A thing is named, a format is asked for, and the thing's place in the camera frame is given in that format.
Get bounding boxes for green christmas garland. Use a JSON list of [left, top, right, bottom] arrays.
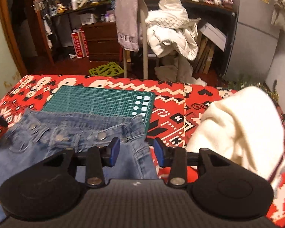
[[228, 75, 279, 102]]

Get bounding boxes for green cutting mat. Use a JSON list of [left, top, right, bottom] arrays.
[[41, 85, 156, 135]]

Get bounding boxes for dark wooden desk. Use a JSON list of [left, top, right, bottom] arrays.
[[50, 0, 238, 76]]

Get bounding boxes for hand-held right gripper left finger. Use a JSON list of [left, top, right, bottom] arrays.
[[39, 137, 120, 188]]

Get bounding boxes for grey refrigerator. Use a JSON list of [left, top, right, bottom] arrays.
[[224, 0, 282, 76]]

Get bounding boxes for red printed box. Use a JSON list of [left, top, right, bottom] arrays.
[[79, 28, 89, 57], [71, 30, 84, 59]]

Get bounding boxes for white open box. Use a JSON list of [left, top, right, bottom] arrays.
[[199, 22, 228, 51]]

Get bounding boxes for cream sweater with maroon stripes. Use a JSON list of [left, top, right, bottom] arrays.
[[185, 86, 285, 190]]

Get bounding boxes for brown wooden drawer cabinet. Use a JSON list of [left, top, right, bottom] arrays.
[[82, 21, 123, 62]]

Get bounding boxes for blue denim shorts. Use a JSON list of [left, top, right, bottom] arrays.
[[0, 109, 158, 222]]

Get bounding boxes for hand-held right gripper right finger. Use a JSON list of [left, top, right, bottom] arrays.
[[154, 138, 238, 188]]

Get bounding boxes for red patterned blanket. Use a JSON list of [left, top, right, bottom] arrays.
[[0, 74, 285, 228]]

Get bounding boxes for beige crumpled cloth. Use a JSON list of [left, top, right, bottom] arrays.
[[154, 56, 207, 86]]

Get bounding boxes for wooden door frame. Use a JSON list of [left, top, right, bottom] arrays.
[[0, 0, 55, 76]]

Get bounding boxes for pink grey towel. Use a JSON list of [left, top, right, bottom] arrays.
[[115, 0, 141, 52]]

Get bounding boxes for white clothes pile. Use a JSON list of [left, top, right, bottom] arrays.
[[145, 0, 202, 61]]

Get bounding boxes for flat cardboard boxes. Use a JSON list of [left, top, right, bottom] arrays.
[[195, 32, 215, 74]]

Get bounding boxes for beige wooden chair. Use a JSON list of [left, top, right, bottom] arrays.
[[122, 0, 161, 80]]

